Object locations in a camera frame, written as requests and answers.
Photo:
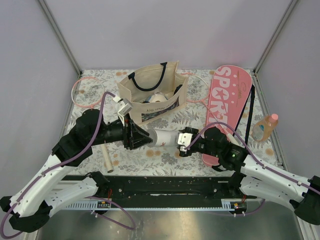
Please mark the floral table mat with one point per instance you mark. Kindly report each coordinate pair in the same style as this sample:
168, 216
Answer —
164, 161

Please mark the white slotted cable duct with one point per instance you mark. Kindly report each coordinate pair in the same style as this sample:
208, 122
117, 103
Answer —
89, 204

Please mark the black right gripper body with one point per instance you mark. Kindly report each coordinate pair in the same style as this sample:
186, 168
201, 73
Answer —
199, 146

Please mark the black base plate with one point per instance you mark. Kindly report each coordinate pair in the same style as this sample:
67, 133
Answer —
163, 192

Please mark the white tape roll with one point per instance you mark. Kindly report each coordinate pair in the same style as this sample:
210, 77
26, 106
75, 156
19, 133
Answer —
157, 97

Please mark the clear bottle pink cap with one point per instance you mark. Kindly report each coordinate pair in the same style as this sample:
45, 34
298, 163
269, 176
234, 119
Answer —
264, 128

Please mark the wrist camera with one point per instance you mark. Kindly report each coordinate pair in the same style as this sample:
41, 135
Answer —
184, 140
123, 107

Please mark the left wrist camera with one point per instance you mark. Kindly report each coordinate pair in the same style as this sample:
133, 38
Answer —
123, 107

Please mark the pink racket cover bag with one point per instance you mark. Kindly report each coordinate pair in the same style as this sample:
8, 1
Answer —
229, 91

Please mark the beige canvas tote bag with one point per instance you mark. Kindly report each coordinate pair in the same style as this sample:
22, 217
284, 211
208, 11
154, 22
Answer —
142, 83

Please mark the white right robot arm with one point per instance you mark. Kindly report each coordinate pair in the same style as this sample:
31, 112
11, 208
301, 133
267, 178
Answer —
253, 176

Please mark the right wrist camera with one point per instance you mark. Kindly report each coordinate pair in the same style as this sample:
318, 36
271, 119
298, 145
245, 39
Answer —
184, 140

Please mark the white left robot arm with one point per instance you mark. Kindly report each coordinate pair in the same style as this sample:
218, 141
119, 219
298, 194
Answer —
35, 204

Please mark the pink badminton racket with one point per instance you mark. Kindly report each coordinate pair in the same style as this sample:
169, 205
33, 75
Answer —
198, 92
86, 93

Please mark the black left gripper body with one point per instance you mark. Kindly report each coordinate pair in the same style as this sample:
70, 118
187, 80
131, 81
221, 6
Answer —
115, 132

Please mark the white shuttlecock tube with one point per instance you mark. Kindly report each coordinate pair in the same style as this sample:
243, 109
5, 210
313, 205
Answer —
163, 138

